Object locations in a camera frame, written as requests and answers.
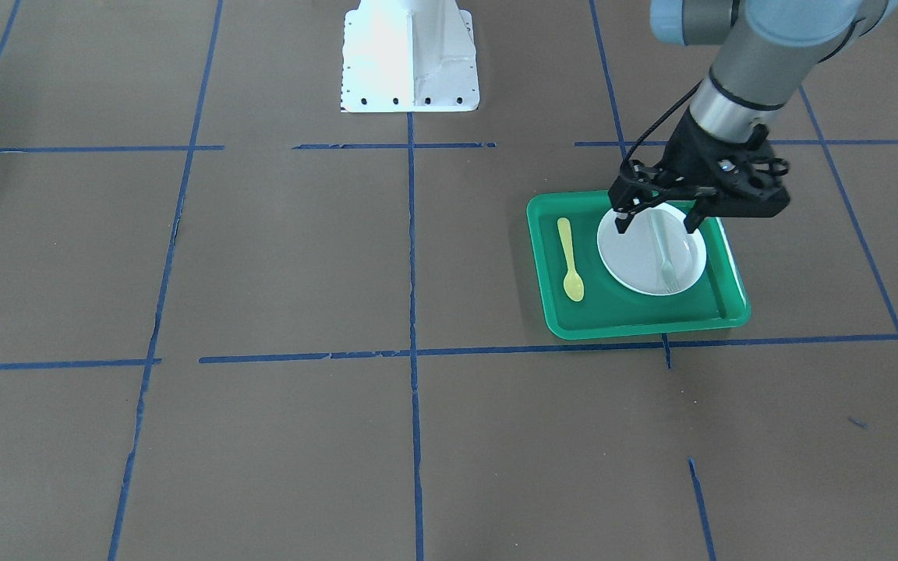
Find white round plate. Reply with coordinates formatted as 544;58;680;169
596;203;708;297

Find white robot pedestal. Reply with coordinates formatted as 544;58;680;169
340;1;481;114

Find working silver robot arm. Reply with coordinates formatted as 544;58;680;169
608;1;897;234

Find working black gripper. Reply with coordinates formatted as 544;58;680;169
608;113;769;235

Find green plastic tray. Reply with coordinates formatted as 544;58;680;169
527;189;751;340

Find working black arm cable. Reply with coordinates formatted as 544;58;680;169
622;78;703;180

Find yellow plastic spoon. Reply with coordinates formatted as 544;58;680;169
557;217;585;302

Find white plastic fork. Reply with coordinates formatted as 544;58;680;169
651;212;681;295

